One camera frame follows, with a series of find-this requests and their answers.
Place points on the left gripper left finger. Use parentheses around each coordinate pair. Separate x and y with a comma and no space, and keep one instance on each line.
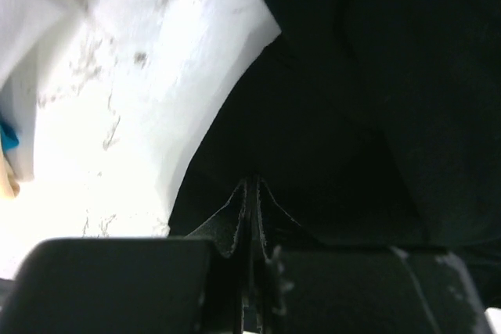
(189,284)

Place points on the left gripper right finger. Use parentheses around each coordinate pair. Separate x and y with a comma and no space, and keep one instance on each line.
(305,286)

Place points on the folded white t shirt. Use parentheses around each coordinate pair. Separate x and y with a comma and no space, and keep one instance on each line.
(33,33)

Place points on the black t shirt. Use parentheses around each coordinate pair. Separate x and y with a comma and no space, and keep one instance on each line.
(372,122)

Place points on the beige folded t shirt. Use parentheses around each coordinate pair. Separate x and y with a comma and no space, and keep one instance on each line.
(9,186)

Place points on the blue folded cloth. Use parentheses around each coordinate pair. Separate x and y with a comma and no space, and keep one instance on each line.
(9,138)

